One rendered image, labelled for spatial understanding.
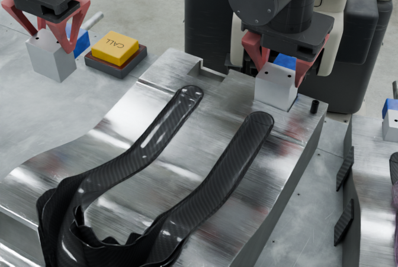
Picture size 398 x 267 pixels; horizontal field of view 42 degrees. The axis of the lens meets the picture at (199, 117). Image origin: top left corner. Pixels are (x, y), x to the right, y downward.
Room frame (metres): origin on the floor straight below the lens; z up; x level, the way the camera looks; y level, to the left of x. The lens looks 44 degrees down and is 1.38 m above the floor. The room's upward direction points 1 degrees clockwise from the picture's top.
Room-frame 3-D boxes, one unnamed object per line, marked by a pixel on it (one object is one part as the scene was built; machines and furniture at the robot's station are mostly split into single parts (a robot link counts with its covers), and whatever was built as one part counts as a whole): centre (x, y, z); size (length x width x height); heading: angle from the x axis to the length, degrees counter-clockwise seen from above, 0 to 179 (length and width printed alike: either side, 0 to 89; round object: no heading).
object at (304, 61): (0.54, -0.12, 0.96); 0.07 x 0.07 x 0.09; 62
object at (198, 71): (0.60, -0.01, 0.87); 0.05 x 0.05 x 0.04; 62
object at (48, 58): (0.61, 0.18, 0.93); 0.13 x 0.05 x 0.05; 151
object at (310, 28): (0.55, -0.11, 1.04); 0.10 x 0.07 x 0.07; 62
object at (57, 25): (0.58, 0.19, 0.99); 0.07 x 0.07 x 0.09; 62
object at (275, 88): (0.58, -0.13, 0.91); 0.13 x 0.05 x 0.05; 152
